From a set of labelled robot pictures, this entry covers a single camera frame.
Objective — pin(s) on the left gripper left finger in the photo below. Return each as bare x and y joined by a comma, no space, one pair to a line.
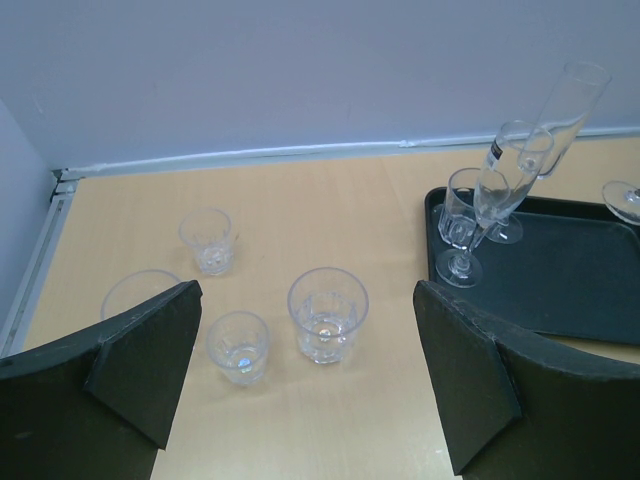
99,403

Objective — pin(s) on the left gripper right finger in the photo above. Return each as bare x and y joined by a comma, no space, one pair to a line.
516,405

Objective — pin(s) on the faceted tumbler glass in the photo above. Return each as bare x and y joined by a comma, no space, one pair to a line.
457,224

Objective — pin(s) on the etched stemmed glass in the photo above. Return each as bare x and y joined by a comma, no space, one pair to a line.
507,175

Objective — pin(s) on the tall champagne flute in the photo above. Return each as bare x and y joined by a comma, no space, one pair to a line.
574,95

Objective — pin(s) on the clear wine glass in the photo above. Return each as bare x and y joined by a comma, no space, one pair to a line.
460,268

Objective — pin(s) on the black plastic tray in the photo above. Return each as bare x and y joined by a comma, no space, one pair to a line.
574,273

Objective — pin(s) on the wide clear cup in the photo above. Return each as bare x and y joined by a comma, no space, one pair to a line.
135,289

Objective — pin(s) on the small shot glass near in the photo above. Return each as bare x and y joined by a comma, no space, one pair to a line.
238,344

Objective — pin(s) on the small shot glass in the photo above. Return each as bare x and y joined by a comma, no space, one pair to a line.
207,231
238,344

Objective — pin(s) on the small shot glass far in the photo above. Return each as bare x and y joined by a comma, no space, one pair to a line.
207,231

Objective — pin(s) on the large faceted tumbler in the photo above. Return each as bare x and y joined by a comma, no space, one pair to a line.
328,306

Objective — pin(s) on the aluminium table frame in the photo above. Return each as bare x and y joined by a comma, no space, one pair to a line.
66,181

